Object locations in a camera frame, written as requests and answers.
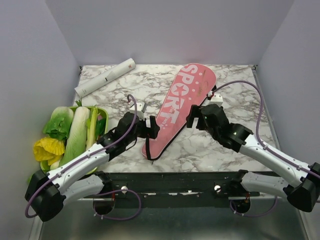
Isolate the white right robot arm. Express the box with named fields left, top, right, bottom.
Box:
left=186, top=104, right=320, bottom=213

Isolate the yellow lettuce head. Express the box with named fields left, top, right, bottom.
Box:
left=33, top=137, right=65, bottom=166

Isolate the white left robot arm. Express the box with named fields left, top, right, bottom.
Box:
left=24, top=112, right=160, bottom=222

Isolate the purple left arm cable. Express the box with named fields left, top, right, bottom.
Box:
left=24, top=94, right=140, bottom=219

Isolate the white napa cabbage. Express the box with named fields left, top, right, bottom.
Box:
left=59, top=106, right=91, bottom=167

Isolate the dark green leaf vegetable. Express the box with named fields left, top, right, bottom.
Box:
left=95, top=118, right=107, bottom=139

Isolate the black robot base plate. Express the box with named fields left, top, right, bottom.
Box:
left=94, top=170, right=260, bottom=213

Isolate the white shuttlecock tube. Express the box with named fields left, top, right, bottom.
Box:
left=74, top=58, right=136, bottom=98

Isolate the green lettuce head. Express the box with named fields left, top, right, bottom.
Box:
left=42, top=106, right=74, bottom=141

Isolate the pink racket bag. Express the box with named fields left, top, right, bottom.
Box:
left=141, top=63, right=217, bottom=161

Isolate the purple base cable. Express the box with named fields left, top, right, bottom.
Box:
left=229, top=196, right=280, bottom=218
left=92, top=189, right=142, bottom=222

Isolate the celery stalk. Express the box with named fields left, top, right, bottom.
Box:
left=86, top=105, right=98, bottom=150

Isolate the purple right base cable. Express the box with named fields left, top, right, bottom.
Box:
left=229, top=196, right=280, bottom=218

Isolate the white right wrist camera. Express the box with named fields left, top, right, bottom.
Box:
left=208, top=94, right=224, bottom=107

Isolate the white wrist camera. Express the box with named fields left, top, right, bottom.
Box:
left=129, top=102, right=147, bottom=120
left=208, top=94, right=224, bottom=107

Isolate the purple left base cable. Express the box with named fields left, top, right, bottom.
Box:
left=92, top=189, right=142, bottom=222

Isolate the green vegetable basket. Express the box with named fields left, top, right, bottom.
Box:
left=33, top=106, right=109, bottom=173

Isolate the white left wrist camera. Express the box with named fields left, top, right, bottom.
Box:
left=129, top=102, right=147, bottom=120

